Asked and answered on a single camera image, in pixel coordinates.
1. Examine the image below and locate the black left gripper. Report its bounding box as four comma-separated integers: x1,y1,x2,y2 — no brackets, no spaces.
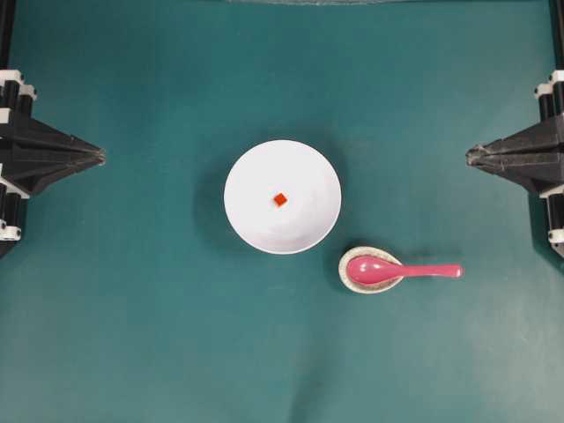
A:
0,0,107,260

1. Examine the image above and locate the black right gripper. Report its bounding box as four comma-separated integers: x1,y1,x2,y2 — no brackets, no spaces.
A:
465,0,564,259

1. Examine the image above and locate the pink plastic spoon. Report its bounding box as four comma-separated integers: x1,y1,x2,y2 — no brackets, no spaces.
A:
346,256,464,285

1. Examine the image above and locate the small red block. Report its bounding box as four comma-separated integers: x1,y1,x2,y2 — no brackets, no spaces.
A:
273,193,287,207

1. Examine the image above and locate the beige crackle spoon rest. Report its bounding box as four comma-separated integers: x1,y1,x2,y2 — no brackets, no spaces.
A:
338,246,403,294

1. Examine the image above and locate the white round bowl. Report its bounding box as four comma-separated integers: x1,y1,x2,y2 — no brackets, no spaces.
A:
223,140,342,255

